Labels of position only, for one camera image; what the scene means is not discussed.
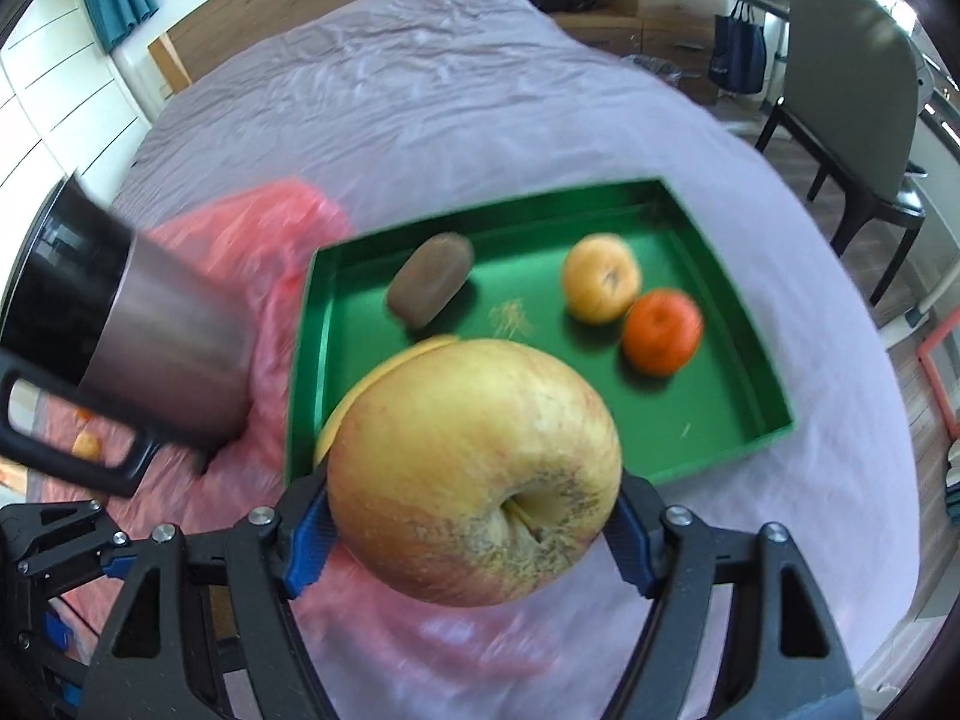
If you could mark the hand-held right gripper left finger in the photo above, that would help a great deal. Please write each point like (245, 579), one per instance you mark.
(307, 540)

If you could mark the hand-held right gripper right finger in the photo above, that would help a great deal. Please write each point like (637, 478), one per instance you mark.
(630, 547)

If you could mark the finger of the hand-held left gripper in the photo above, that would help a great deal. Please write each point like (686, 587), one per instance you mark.
(56, 634)
(67, 540)

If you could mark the yellow striped fruit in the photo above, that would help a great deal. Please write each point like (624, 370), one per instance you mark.
(87, 446)

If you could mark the green tray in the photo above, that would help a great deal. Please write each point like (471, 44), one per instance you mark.
(705, 420)

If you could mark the yellow banana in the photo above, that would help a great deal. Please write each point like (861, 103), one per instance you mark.
(375, 382)

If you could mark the large red-green apple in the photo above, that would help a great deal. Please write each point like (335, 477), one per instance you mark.
(465, 465)

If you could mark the black and steel electric kettle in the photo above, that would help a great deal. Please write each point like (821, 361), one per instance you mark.
(180, 345)

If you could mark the small yellow apple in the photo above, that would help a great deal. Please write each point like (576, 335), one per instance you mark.
(600, 277)

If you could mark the brown kiwi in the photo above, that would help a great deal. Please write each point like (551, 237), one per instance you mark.
(431, 279)

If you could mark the pink plastic sheet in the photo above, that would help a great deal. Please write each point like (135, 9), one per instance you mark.
(255, 225)

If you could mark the white wardrobe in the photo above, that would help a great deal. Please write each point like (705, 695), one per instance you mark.
(45, 90)

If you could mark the grey chair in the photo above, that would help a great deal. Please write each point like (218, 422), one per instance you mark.
(847, 112)

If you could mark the dark blue bag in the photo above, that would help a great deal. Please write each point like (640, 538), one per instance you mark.
(739, 52)

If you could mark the low wooden nightstand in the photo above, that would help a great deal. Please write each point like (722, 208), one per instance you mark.
(600, 30)

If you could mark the wooden headboard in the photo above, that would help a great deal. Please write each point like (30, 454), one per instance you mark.
(225, 22)

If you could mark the wooden dresser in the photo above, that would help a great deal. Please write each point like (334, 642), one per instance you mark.
(667, 7)

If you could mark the orange metal frame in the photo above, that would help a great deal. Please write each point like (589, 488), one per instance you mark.
(937, 382)

